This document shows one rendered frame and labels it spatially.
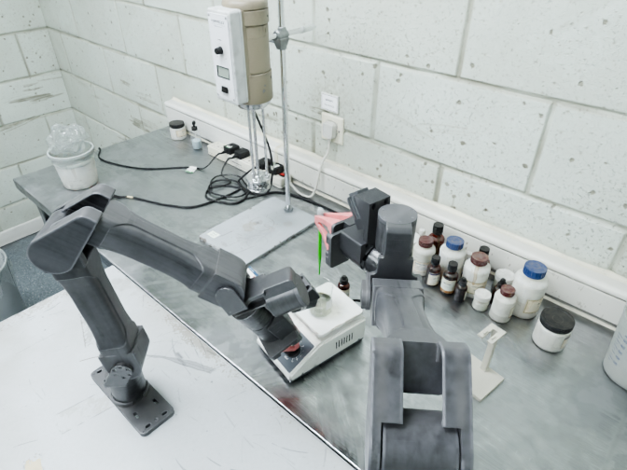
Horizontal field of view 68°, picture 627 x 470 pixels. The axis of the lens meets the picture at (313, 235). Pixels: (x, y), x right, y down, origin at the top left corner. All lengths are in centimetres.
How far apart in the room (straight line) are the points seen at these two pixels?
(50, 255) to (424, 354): 52
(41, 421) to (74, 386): 8
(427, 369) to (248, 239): 92
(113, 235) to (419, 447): 49
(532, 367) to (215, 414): 65
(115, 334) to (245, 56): 65
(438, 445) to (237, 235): 100
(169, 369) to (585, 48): 104
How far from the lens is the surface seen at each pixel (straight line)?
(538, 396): 106
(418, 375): 49
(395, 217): 67
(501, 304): 113
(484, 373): 104
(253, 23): 111
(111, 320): 84
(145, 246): 72
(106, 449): 98
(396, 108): 130
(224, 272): 73
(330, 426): 93
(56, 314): 126
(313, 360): 97
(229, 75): 112
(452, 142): 124
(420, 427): 46
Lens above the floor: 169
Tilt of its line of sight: 36 degrees down
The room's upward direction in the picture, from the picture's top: straight up
